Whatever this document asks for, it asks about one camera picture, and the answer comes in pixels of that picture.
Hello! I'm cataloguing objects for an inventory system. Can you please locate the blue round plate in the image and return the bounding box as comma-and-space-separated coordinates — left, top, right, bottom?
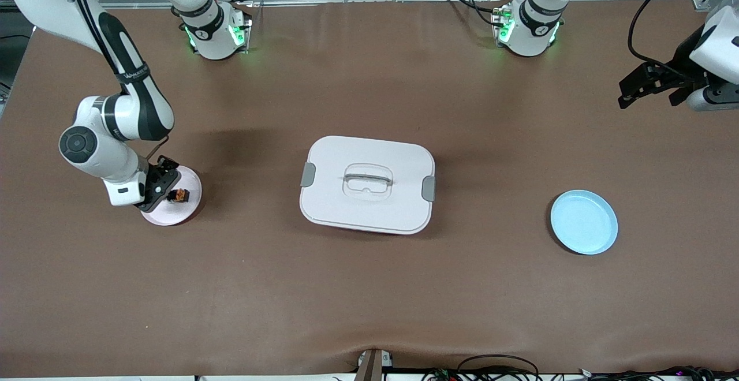
550, 189, 619, 256

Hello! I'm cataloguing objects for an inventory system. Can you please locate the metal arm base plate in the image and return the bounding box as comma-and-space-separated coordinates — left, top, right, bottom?
491, 1, 563, 53
184, 1, 253, 55

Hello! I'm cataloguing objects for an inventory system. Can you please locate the brown camera mount post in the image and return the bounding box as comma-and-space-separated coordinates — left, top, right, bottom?
353, 349, 394, 381

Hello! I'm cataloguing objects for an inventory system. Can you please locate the brown table mat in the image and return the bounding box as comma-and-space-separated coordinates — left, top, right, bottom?
0, 0, 739, 377

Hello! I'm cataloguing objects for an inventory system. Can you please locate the silver table edge rail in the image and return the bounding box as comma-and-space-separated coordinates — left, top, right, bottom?
101, 0, 696, 10

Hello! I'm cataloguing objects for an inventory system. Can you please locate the black looped cable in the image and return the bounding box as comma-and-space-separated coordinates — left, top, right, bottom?
457, 354, 541, 381

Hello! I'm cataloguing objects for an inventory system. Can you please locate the pink round plate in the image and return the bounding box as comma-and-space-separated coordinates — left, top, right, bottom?
140, 165, 203, 226

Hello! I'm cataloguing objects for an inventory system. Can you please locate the white lidded storage box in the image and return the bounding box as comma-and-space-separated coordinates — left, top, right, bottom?
299, 135, 436, 236

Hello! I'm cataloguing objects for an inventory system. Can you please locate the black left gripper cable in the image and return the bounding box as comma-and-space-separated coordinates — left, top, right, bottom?
628, 0, 705, 79

